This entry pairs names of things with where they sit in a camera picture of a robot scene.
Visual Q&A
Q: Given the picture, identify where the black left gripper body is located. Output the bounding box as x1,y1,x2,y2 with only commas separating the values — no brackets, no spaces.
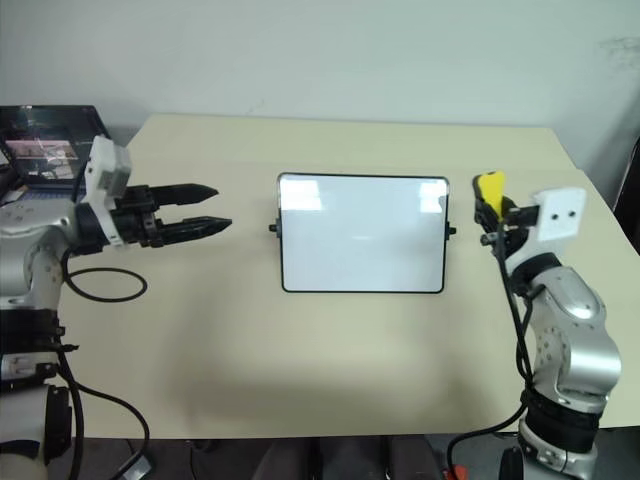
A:
109,184,167,250

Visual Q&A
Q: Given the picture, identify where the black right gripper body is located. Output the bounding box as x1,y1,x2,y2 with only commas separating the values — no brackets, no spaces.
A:
479,218,532,257

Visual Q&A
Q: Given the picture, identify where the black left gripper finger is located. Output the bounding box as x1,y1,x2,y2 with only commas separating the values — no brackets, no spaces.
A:
149,182,220,208
158,215,234,243

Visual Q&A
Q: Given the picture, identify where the yellow whiteboard eraser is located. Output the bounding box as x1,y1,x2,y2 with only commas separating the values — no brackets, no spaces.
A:
474,170,508,222

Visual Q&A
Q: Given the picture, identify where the open dark laptop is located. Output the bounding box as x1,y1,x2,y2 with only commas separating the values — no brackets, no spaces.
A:
0,104,110,206

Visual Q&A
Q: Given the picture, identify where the black chair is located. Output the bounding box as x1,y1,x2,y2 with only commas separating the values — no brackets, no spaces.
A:
616,134,640,221

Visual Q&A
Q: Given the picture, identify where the grey foot pedal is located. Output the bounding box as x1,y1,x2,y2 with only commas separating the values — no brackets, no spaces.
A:
116,452,152,480

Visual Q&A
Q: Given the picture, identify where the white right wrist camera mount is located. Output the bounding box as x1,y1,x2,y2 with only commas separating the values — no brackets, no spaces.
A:
503,186,588,277

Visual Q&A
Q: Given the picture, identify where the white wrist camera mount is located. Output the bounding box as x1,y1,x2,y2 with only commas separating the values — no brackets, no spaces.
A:
503,186,588,277
81,134,133,249

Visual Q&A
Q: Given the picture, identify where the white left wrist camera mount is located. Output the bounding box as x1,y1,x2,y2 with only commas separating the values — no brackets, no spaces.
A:
81,134,133,249

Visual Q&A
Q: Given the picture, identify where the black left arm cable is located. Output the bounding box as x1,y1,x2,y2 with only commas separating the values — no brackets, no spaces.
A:
54,248,152,480

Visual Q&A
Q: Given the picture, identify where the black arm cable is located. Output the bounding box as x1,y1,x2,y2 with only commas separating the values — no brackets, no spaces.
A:
54,248,152,480
446,206,540,474

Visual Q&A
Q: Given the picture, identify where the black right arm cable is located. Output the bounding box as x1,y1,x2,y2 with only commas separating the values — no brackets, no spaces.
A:
446,206,540,474

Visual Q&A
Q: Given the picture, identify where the white tabletop whiteboard black frame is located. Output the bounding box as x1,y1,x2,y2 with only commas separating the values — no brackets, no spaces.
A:
268,172,458,295

